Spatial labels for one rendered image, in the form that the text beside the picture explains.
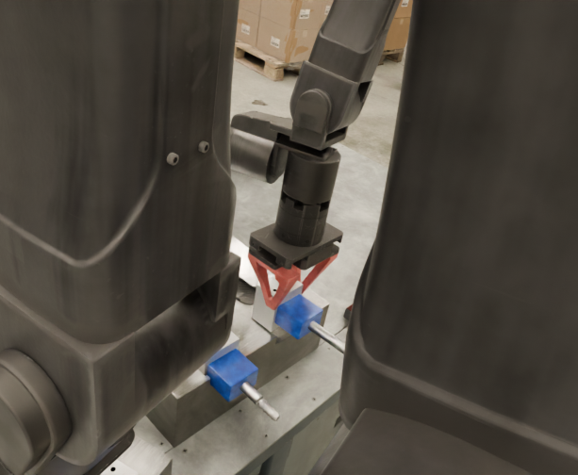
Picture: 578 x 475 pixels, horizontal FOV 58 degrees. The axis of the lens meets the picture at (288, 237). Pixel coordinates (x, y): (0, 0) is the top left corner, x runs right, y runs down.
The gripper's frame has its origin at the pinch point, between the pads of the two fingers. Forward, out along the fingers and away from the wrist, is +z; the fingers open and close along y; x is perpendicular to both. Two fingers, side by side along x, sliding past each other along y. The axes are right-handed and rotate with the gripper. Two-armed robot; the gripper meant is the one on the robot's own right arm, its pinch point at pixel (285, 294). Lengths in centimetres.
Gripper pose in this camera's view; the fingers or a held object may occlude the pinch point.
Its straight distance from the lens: 66.8
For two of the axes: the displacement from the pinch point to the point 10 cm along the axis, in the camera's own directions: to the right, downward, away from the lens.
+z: -1.6, 8.4, 5.2
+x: 7.4, 4.5, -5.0
